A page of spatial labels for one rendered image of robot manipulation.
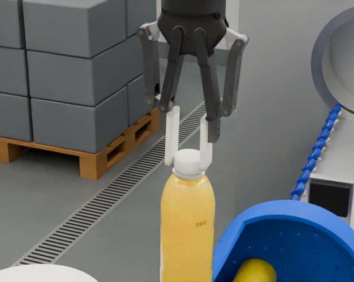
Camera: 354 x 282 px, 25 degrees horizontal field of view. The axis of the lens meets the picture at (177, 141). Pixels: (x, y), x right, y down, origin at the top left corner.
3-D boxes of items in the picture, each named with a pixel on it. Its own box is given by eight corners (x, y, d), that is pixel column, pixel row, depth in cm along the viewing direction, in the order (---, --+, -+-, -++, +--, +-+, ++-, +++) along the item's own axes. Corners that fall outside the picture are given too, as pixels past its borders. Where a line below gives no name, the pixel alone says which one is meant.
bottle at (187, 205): (150, 282, 112) (151, 161, 104) (195, 268, 115) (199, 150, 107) (175, 310, 106) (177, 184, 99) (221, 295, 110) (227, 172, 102)
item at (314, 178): (349, 238, 190) (354, 178, 184) (346, 247, 186) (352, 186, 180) (306, 231, 193) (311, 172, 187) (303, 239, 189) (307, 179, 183)
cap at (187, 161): (167, 165, 104) (168, 152, 103) (194, 158, 105) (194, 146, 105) (182, 177, 101) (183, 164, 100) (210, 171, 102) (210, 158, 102)
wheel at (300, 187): (308, 182, 207) (302, 177, 207) (304, 190, 203) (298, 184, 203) (296, 193, 209) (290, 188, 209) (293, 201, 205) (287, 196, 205)
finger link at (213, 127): (211, 99, 99) (235, 102, 98) (210, 138, 101) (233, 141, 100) (208, 103, 98) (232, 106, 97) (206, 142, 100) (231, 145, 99)
